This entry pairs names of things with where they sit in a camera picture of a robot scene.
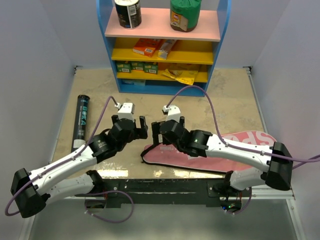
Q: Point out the green box middle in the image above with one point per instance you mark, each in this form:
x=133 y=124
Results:
x=137 y=65

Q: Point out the pink sport racket bag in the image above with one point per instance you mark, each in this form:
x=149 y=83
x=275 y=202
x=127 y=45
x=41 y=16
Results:
x=169 y=156

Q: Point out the green box right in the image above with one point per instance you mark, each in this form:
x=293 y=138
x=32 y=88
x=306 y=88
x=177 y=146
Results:
x=151 y=67

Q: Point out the green box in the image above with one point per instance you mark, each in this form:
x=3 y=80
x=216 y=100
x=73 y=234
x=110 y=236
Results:
x=123 y=66
x=151 y=67
x=137 y=65

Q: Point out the yellow snack bag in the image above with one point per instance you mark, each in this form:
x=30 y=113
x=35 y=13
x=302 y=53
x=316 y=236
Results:
x=183 y=76

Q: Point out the black shuttlecock tube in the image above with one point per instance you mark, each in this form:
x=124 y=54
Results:
x=80 y=122

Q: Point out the green box left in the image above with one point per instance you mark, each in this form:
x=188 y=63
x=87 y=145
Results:
x=123 y=66

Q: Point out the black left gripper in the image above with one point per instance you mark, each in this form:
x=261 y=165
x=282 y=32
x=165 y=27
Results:
x=140 y=133

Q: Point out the orange box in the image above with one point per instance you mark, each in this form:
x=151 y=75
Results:
x=146 y=46

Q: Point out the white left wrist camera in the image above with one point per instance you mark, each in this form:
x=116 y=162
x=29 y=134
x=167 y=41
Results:
x=125 y=110

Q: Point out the green wrapped jar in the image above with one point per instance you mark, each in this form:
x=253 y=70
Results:
x=184 y=14

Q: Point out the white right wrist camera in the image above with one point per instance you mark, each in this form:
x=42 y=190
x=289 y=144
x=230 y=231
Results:
x=172 y=112

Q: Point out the teal tissue pack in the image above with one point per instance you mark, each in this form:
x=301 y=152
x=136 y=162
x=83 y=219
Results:
x=136 y=82

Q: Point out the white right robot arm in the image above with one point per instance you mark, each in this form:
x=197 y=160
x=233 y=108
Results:
x=270 y=165

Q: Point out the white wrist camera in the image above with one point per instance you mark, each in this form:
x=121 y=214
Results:
x=172 y=112
x=125 y=110

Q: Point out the brown snack packet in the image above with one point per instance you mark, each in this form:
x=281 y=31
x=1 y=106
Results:
x=166 y=48

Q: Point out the black white can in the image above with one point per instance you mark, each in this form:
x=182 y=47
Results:
x=129 y=13

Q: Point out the blue shelf unit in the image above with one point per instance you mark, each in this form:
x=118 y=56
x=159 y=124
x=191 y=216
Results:
x=195 y=50

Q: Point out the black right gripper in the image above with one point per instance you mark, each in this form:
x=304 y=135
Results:
x=155 y=126

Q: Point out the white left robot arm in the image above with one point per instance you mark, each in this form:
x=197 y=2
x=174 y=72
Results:
x=33 y=190

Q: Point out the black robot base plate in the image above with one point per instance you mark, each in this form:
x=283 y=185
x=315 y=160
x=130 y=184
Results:
x=179 y=191

